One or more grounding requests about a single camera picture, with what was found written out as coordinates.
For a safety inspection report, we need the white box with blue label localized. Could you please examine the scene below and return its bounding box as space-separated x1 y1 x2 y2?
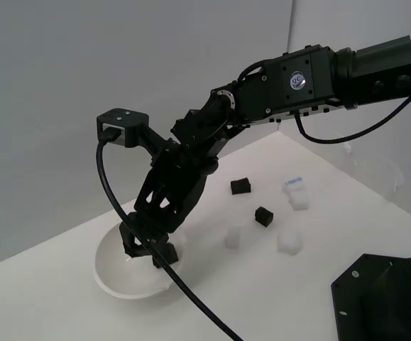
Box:
282 176 307 195

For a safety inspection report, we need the white foam box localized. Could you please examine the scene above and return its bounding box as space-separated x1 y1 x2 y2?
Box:
288 191 311 212
277 230 304 256
225 226 242 249

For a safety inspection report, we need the thick black camera cable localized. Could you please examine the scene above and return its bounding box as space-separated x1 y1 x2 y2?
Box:
96 129 245 341

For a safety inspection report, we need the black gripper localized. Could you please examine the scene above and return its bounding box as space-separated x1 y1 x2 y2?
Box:
119 140 220 268

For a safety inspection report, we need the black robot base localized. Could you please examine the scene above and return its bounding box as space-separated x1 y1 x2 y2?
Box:
330 253 411 341

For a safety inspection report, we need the white bowl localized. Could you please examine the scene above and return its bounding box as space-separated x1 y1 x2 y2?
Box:
94 222 188 300

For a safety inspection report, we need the clear plastic container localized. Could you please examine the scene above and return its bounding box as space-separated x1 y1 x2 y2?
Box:
339 140 405 205

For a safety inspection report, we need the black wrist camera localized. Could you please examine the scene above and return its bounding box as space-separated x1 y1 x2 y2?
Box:
97 109 169 161

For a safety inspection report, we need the thin black cable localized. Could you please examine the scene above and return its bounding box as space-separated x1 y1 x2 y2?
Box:
293 88 411 145

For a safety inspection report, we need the black foam box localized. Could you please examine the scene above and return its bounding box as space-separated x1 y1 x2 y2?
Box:
160 244 180 266
230 177 253 195
254 206 275 227

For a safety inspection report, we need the short black cable loop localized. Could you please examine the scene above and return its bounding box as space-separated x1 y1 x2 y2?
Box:
236 59 268 85

